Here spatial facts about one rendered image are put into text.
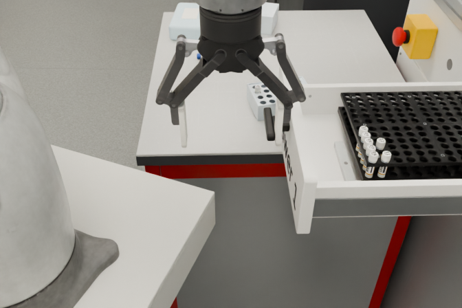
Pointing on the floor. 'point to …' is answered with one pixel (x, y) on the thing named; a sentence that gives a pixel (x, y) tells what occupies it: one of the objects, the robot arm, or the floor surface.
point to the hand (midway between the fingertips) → (231, 135)
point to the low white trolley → (271, 177)
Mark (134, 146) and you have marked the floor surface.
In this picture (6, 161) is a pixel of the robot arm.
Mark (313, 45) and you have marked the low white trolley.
